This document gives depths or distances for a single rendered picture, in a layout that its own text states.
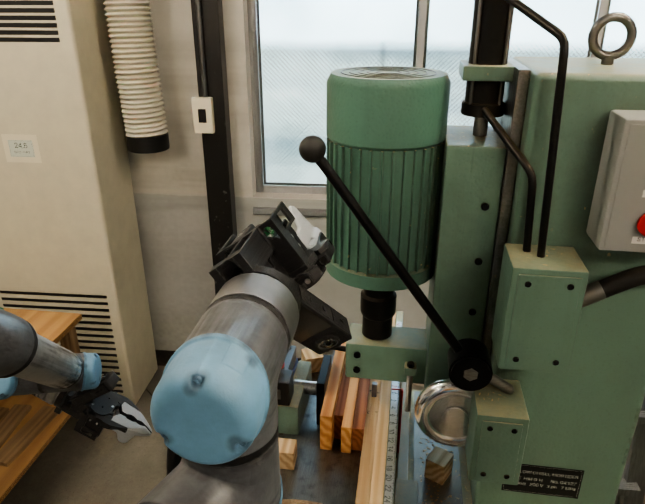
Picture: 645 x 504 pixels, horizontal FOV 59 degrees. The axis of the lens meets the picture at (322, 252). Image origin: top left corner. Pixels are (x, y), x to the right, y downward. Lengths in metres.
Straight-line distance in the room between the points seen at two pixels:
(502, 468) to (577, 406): 0.16
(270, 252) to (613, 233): 0.42
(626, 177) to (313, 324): 0.40
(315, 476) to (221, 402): 0.62
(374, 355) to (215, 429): 0.62
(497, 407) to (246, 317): 0.51
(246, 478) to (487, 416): 0.47
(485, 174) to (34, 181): 1.80
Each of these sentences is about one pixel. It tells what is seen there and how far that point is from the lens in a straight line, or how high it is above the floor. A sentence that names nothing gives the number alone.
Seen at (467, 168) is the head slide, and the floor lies 1.39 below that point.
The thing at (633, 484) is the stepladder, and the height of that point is 0.27.
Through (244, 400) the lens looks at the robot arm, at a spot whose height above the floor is 1.37.
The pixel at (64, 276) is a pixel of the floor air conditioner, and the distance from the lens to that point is 2.43.
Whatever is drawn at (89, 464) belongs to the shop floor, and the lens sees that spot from 2.46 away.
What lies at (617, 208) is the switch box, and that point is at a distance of 0.76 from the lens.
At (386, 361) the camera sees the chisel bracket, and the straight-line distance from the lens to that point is 0.99.
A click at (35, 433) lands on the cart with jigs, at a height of 0.20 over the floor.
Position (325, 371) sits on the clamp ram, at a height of 1.00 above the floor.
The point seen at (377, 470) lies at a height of 0.95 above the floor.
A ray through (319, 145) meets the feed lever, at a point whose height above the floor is 1.43.
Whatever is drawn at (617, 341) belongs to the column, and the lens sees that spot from 0.92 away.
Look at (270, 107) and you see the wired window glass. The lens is 2.32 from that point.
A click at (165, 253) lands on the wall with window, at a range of 2.56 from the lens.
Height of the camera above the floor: 1.60
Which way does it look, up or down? 24 degrees down
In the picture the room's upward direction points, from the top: straight up
